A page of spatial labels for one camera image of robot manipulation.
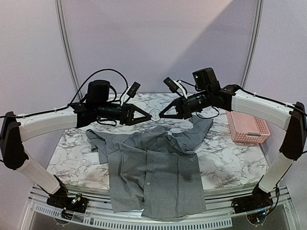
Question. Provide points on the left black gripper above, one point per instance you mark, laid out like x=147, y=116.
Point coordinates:
x=124, y=120

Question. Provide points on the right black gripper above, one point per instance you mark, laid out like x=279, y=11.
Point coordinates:
x=183, y=108

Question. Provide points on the landscape round brooch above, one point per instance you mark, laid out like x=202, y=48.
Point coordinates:
x=154, y=113

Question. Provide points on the grey button shirt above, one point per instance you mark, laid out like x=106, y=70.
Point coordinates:
x=155, y=171

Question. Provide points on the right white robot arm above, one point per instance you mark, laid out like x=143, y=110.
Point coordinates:
x=287, y=124

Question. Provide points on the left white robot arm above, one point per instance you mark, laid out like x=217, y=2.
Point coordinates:
x=16, y=129

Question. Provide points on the pink plastic basket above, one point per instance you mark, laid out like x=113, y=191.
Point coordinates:
x=246, y=128

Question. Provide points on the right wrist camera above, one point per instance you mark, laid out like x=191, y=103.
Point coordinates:
x=175, y=86

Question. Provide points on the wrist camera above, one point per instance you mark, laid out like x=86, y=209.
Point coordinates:
x=130, y=92
x=175, y=86

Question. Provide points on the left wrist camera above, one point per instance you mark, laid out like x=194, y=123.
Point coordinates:
x=130, y=92

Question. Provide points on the right wall aluminium post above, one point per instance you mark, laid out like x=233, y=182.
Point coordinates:
x=253, y=42

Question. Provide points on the wall aluminium post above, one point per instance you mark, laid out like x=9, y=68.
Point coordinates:
x=253, y=42
x=65, y=43

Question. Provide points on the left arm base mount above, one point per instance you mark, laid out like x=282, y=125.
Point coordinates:
x=76, y=203

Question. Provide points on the aluminium front rail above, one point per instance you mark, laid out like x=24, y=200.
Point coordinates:
x=219, y=214

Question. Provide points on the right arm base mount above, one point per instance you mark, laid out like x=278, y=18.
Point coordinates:
x=250, y=203

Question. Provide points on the left wall aluminium post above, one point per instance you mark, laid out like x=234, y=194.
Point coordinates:
x=65, y=43

